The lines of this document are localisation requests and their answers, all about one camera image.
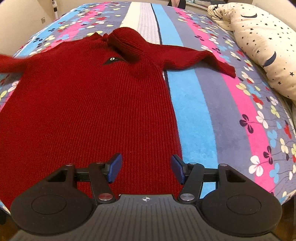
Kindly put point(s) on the white stand pole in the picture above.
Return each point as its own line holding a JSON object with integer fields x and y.
{"x": 55, "y": 8}

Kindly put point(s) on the cream star print pillow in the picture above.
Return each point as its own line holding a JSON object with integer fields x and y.
{"x": 263, "y": 39}

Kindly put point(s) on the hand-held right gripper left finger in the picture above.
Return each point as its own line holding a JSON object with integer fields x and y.
{"x": 115, "y": 168}

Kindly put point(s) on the red knit sweater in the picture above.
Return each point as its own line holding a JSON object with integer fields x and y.
{"x": 87, "y": 111}

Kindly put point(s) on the floral striped fleece blanket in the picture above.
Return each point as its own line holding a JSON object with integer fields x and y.
{"x": 208, "y": 111}

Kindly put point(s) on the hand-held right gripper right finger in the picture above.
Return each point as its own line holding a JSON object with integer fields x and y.
{"x": 177, "y": 168}

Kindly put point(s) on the wall socket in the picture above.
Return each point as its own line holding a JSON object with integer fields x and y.
{"x": 43, "y": 20}

